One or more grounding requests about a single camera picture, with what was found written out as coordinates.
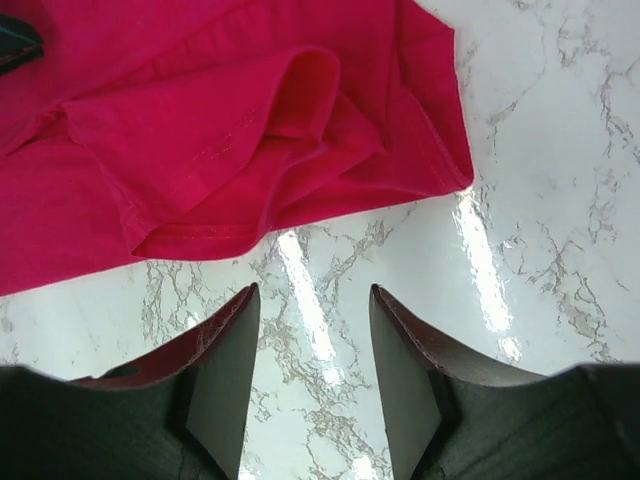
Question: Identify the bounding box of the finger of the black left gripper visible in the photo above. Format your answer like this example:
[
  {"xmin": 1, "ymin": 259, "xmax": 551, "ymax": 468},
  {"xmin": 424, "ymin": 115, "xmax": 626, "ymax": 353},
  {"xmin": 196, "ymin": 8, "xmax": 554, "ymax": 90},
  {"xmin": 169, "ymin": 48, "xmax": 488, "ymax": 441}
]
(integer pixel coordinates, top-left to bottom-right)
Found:
[{"xmin": 1, "ymin": 0, "xmax": 45, "ymax": 75}]

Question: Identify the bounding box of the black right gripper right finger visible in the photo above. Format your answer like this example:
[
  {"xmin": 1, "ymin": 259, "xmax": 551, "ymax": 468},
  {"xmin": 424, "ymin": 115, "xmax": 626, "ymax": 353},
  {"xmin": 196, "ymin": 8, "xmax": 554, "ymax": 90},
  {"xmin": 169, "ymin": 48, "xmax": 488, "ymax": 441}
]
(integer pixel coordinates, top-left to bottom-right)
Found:
[{"xmin": 369, "ymin": 284, "xmax": 581, "ymax": 480}]

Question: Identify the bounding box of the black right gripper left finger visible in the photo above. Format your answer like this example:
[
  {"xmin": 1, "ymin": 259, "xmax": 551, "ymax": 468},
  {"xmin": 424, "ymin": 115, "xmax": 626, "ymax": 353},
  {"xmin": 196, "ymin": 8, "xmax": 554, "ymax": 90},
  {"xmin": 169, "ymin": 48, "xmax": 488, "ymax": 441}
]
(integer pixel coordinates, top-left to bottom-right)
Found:
[{"xmin": 75, "ymin": 284, "xmax": 260, "ymax": 479}]

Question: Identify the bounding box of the magenta t shirt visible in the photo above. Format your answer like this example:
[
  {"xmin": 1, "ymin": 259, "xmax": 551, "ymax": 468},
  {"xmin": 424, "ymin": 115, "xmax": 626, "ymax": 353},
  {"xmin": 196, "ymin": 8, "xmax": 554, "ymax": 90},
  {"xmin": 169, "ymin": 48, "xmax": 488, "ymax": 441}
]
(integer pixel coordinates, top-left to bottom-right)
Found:
[{"xmin": 1, "ymin": 1, "xmax": 474, "ymax": 295}]

